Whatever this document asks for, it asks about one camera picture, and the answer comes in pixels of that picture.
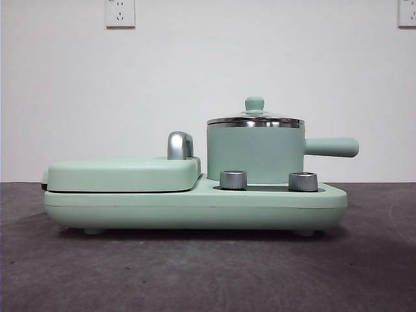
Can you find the white wall socket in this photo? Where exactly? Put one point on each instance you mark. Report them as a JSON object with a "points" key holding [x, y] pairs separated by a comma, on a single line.
{"points": [[408, 13], [120, 13]]}

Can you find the mint green griddle cover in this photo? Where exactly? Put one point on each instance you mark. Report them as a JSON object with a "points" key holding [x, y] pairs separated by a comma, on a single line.
{"points": [[123, 174]]}

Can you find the glass lid with green knob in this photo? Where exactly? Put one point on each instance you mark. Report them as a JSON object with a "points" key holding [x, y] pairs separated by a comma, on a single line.
{"points": [[255, 104]]}

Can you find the silver dial knob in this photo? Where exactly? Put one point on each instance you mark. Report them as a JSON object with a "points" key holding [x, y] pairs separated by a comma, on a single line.
{"points": [[233, 179], [303, 182]]}

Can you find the mint green breakfast machine base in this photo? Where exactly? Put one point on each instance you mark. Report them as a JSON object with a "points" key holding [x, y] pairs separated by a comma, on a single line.
{"points": [[195, 208]]}

